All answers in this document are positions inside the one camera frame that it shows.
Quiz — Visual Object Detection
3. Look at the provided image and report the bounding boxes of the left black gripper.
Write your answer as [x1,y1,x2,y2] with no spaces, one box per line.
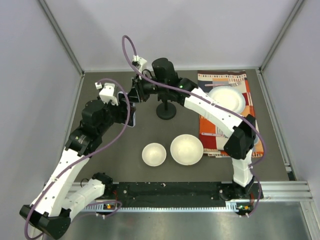
[97,97,135,135]

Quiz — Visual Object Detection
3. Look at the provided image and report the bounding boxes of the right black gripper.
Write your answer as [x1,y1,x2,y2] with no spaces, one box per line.
[126,73,168,105]

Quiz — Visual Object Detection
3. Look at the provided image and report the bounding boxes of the black smartphone lavender case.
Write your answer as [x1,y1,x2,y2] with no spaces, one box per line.
[117,91,136,128]

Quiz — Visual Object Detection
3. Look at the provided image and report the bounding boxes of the black phone stand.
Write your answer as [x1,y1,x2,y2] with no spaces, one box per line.
[156,96,177,120]

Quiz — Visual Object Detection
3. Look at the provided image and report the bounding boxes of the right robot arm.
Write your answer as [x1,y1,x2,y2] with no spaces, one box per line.
[127,56,256,198]

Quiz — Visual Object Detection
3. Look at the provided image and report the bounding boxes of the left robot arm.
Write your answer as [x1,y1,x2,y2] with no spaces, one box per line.
[19,93,135,240]

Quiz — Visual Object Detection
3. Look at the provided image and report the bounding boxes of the small white bowl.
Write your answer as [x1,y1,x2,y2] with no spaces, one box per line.
[141,143,167,167]

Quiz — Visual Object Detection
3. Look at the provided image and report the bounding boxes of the large white bowl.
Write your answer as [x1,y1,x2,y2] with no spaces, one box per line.
[170,134,204,166]

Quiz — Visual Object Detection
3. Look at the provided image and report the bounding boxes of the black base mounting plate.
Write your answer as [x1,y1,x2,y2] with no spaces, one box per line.
[111,181,260,208]

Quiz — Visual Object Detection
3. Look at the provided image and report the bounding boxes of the colourful patterned cloth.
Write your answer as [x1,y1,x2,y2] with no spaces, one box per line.
[197,70,256,158]

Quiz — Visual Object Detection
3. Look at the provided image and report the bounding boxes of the white plate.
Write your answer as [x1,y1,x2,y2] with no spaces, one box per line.
[208,86,246,114]

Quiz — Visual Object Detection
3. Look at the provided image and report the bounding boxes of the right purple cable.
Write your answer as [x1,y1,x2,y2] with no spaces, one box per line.
[121,34,268,218]

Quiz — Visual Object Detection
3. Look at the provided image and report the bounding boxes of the purple cable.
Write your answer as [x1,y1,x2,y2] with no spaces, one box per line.
[121,34,268,218]
[24,78,131,240]

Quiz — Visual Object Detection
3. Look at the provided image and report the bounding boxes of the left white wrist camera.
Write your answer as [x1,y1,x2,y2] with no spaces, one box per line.
[95,82,119,106]

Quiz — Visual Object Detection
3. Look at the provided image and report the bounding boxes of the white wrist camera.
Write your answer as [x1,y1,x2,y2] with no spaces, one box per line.
[95,82,119,106]
[131,55,148,73]

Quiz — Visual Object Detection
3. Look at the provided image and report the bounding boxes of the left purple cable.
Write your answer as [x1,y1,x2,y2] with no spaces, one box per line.
[24,78,131,240]

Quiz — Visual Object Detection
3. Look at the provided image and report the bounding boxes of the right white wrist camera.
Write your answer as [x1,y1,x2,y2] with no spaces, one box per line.
[131,55,148,73]

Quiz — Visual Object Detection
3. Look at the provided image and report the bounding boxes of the pink handled knife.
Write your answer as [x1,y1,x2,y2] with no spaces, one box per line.
[200,132,228,138]

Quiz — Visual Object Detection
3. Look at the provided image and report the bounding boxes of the pink handled fork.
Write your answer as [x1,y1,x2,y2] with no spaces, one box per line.
[204,82,240,87]

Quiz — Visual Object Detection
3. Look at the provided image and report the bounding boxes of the slotted cable duct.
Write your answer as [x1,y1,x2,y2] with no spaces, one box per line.
[83,200,255,213]

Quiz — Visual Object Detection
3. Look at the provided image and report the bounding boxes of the aluminium frame rail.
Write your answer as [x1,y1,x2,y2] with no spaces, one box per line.
[63,181,320,240]

